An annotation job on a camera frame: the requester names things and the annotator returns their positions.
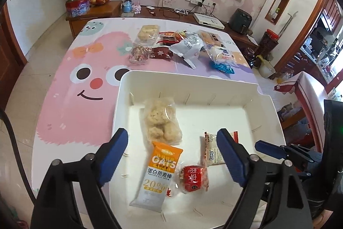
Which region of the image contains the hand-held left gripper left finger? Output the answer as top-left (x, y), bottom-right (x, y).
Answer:
top-left (32, 127), bottom-right (129, 229)

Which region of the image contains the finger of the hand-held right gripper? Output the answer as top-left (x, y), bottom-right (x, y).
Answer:
top-left (254, 140), bottom-right (323, 173)

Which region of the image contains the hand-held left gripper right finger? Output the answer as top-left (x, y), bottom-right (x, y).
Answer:
top-left (217, 129), bottom-right (313, 229)

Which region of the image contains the white biscuit packet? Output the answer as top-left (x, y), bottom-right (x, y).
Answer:
top-left (200, 131), bottom-right (239, 168)

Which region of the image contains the red round snack packet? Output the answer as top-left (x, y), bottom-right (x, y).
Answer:
top-left (175, 164), bottom-right (209, 194)

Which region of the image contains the white plastic bin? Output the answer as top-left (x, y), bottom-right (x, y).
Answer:
top-left (111, 70), bottom-right (287, 229)

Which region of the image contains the orange white oat bar packet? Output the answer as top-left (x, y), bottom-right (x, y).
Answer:
top-left (130, 141), bottom-right (184, 213)

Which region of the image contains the clear rice cracker packet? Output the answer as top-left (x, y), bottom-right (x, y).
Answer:
top-left (141, 99), bottom-right (183, 145)
top-left (137, 24), bottom-right (161, 44)

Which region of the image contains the blue white snack packet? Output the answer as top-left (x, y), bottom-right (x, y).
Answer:
top-left (208, 46), bottom-right (243, 75)

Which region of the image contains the clear nougat candy packet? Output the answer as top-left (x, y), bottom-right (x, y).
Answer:
top-left (129, 43), bottom-right (152, 64)

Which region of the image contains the dark red snack packet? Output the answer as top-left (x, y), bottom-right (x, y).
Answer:
top-left (150, 47), bottom-right (174, 60)

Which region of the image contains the silver white snack packet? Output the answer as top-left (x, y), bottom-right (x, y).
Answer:
top-left (169, 33), bottom-right (205, 70)

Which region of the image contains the clear bread packet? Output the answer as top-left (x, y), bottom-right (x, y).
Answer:
top-left (200, 30), bottom-right (224, 48)

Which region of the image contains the small red black packet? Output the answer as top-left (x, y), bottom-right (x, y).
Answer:
top-left (161, 32), bottom-right (176, 45)

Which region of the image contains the small orange packet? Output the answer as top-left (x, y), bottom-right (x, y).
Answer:
top-left (174, 30), bottom-right (188, 42)

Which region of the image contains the white cloth with red trim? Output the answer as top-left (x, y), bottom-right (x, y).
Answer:
top-left (293, 71), bottom-right (331, 154)

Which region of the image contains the red stool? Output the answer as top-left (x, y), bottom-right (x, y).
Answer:
top-left (273, 81), bottom-right (298, 94)

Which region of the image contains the cartoon printed tablecloth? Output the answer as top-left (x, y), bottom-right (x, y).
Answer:
top-left (31, 17), bottom-right (262, 208)

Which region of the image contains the white pot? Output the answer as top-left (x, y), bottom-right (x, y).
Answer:
top-left (259, 59), bottom-right (276, 79)

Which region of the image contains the dark brown jar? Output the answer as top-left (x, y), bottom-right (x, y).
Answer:
top-left (245, 47), bottom-right (264, 68)

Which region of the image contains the tall jar with red lid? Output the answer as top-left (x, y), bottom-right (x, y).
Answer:
top-left (259, 29), bottom-right (279, 60)

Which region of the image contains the dark green air fryer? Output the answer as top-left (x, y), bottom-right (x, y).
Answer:
top-left (229, 8), bottom-right (252, 35)

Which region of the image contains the white set-top box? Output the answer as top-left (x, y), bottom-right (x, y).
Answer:
top-left (193, 13), bottom-right (226, 29)

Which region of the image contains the brown wooden door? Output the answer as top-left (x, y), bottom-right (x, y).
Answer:
top-left (0, 4), bottom-right (29, 111)

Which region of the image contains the wooden television cabinet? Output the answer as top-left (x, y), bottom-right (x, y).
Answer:
top-left (66, 0), bottom-right (259, 50)

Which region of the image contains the red round tin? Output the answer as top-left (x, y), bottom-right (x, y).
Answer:
top-left (65, 0), bottom-right (90, 17)

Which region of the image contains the black cable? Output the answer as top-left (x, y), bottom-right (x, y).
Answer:
top-left (0, 108), bottom-right (36, 204)

